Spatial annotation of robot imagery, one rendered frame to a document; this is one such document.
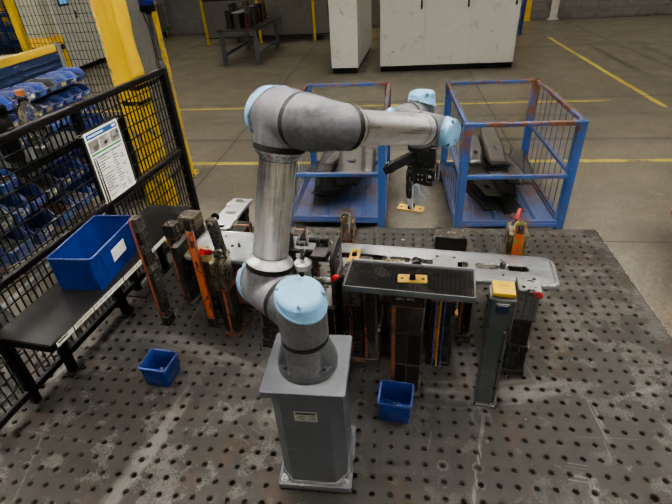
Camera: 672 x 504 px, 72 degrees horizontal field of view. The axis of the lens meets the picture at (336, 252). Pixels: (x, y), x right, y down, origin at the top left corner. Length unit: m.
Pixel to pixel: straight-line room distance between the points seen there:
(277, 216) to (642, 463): 1.24
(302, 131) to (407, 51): 8.48
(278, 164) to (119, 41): 1.41
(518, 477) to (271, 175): 1.07
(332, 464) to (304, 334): 0.44
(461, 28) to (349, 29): 1.99
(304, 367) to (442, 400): 0.66
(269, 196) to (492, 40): 8.64
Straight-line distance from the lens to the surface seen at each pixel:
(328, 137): 0.94
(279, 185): 1.04
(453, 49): 9.44
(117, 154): 2.15
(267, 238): 1.09
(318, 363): 1.13
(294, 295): 1.04
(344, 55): 9.40
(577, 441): 1.66
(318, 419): 1.22
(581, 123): 3.55
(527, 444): 1.61
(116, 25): 2.31
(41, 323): 1.75
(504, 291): 1.36
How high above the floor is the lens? 1.97
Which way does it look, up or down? 33 degrees down
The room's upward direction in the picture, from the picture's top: 4 degrees counter-clockwise
